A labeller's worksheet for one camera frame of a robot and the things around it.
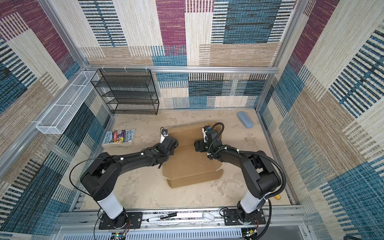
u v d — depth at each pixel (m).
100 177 0.47
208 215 0.72
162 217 0.74
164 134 0.82
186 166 0.92
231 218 0.73
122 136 1.03
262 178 0.47
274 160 0.44
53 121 0.70
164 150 0.71
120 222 0.66
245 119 1.12
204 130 0.87
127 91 1.11
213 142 0.73
